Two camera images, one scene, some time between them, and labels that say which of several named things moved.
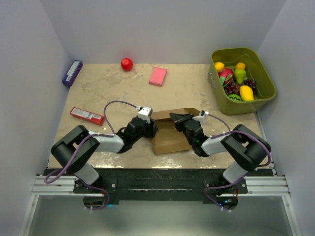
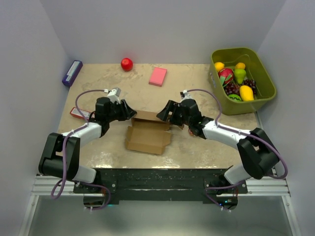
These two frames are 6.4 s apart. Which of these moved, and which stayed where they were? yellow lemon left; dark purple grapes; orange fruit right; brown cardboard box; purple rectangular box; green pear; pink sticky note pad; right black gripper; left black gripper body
Moved: left black gripper body; brown cardboard box; right black gripper
Stayed: dark purple grapes; yellow lemon left; purple rectangular box; green pear; pink sticky note pad; orange fruit right
